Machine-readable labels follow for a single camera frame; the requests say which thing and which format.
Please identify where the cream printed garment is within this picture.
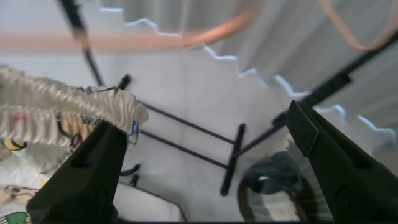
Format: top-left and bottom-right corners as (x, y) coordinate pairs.
(0, 63), (149, 224)

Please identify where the white laundry basket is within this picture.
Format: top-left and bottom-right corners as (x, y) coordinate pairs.
(238, 139), (335, 222)

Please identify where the pink clothes hanger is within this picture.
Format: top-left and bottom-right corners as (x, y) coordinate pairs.
(0, 0), (259, 52)
(318, 0), (398, 51)

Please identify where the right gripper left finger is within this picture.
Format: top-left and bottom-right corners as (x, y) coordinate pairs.
(26, 120), (129, 224)

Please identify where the dark grey T-shirt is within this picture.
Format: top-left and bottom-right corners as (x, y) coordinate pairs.
(242, 151), (303, 195)

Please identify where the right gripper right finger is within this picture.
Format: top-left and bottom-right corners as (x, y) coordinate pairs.
(285, 99), (398, 224)

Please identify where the black clothes rack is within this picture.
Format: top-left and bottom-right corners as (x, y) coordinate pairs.
(57, 0), (398, 197)

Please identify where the white curtain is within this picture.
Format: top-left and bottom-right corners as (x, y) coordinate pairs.
(99, 0), (398, 131)

